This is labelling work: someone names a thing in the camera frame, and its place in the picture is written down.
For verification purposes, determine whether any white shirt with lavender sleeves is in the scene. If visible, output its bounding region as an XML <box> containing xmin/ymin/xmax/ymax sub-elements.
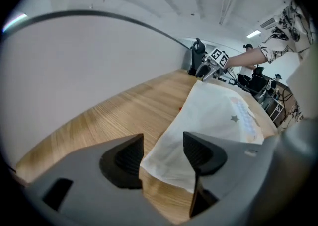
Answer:
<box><xmin>140</xmin><ymin>80</ymin><xmax>264</xmax><ymax>194</ymax></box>

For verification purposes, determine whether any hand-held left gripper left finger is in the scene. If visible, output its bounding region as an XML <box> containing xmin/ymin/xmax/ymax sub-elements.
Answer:
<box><xmin>27</xmin><ymin>133</ymin><xmax>172</xmax><ymax>226</ymax></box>

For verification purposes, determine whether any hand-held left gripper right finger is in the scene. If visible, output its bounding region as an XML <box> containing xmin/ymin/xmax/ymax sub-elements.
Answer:
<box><xmin>183</xmin><ymin>131</ymin><xmax>266</xmax><ymax>219</ymax></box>

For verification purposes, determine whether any black mesh office chair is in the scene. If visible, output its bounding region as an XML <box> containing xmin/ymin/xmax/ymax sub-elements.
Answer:
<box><xmin>188</xmin><ymin>37</ymin><xmax>207</xmax><ymax>76</ymax></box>

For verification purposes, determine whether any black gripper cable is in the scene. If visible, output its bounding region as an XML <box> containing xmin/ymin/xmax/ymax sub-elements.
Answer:
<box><xmin>223</xmin><ymin>67</ymin><xmax>253</xmax><ymax>91</ymax></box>

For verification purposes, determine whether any person's right forearm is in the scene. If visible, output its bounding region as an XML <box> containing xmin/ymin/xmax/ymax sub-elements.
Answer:
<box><xmin>225</xmin><ymin>47</ymin><xmax>268</xmax><ymax>68</ymax></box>

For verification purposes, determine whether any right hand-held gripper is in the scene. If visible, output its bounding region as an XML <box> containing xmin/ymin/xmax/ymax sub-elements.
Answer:
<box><xmin>195</xmin><ymin>48</ymin><xmax>230</xmax><ymax>82</ymax></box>

